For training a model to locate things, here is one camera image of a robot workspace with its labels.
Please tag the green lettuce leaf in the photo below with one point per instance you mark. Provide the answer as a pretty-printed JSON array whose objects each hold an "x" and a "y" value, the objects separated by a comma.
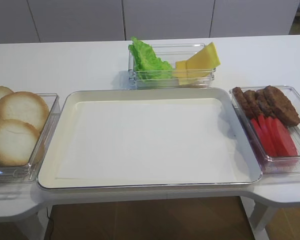
[{"x": 147, "y": 64}]

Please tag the yellow cheese slice lower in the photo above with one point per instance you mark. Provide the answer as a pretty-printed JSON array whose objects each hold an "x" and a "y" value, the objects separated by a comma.
[{"x": 188, "y": 76}]

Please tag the yellow cheese slice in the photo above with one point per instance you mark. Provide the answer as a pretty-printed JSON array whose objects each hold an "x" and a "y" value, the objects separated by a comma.
[
  {"x": 188, "y": 76},
  {"x": 206, "y": 59}
]

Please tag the yellow cheese slice top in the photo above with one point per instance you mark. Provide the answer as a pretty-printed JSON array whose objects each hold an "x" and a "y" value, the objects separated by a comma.
[{"x": 206, "y": 59}]

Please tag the white serving tray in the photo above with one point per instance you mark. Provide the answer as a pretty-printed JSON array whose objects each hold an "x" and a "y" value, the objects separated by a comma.
[{"x": 148, "y": 138}]

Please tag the clear middle plastic container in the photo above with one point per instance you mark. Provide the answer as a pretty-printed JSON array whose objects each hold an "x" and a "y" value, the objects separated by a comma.
[{"x": 171, "y": 53}]

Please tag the clear plastic container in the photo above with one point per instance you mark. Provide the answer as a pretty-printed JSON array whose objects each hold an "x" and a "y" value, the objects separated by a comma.
[
  {"x": 278, "y": 164},
  {"x": 29, "y": 171},
  {"x": 171, "y": 53}
]

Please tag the brown meat patty back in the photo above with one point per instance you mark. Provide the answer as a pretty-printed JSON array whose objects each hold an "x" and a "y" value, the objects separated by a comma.
[{"x": 241, "y": 100}]

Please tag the brown meat patty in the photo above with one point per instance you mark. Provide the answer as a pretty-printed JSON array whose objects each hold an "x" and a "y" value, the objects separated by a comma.
[
  {"x": 250, "y": 97},
  {"x": 241, "y": 100},
  {"x": 263, "y": 104},
  {"x": 281, "y": 106}
]

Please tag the clear right plastic container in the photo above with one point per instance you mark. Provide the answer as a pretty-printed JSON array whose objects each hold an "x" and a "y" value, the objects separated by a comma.
[{"x": 278, "y": 164}]

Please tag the brown meat patty front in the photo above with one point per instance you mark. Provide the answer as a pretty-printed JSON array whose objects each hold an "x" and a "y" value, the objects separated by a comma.
[{"x": 281, "y": 106}]

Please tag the clear left plastic container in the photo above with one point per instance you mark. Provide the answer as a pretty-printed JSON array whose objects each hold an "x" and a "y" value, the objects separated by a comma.
[{"x": 29, "y": 171}]

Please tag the red tomato slice front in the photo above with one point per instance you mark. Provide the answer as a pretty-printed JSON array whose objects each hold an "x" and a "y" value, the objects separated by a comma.
[{"x": 284, "y": 144}]

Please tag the bun slice front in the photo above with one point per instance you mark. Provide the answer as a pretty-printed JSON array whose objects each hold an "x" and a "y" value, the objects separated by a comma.
[{"x": 17, "y": 142}]

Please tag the white table leg right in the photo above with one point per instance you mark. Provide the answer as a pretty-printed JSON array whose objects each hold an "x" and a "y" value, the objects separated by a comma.
[{"x": 259, "y": 215}]

